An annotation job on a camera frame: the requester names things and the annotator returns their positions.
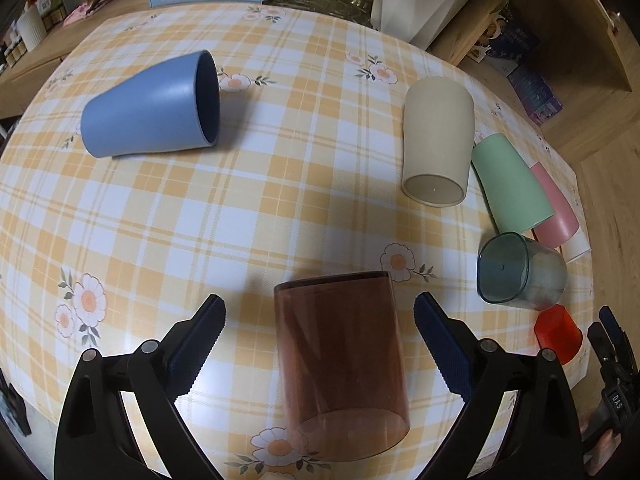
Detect red plastic cup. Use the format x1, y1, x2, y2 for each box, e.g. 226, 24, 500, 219
534, 304, 582, 365

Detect brown translucent cup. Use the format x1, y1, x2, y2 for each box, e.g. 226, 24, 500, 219
274, 271, 410, 462

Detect white plastic cup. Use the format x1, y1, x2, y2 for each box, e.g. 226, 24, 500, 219
561, 228, 591, 263

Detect pink plastic cup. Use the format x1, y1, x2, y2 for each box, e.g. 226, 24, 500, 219
530, 162, 579, 249

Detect teal translucent cup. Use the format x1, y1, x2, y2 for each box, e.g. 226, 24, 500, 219
476, 232, 567, 311

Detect green plastic cup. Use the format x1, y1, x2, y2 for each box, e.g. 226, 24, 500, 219
471, 133, 554, 234

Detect beige plastic cup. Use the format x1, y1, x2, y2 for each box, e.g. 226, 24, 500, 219
401, 77, 475, 207

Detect blue plastic cup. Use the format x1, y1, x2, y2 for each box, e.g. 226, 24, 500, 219
80, 50, 220, 158

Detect person's hand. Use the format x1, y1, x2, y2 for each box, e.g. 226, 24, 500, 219
580, 410, 620, 477

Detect purple small box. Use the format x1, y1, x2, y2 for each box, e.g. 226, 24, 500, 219
508, 66, 563, 126

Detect yellow plaid tablecloth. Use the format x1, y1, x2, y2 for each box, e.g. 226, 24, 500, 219
1, 4, 580, 479

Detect wooden shelf unit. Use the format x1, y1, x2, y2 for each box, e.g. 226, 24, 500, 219
426, 0, 637, 149

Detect black white food box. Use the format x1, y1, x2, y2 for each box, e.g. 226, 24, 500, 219
466, 6, 523, 63

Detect low wooden cabinet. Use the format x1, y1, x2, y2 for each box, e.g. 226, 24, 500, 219
0, 0, 149, 119

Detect white ribbed vase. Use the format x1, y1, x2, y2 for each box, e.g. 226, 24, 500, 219
16, 6, 47, 52

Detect gold decorative tray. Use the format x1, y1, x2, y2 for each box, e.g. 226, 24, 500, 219
264, 0, 372, 28

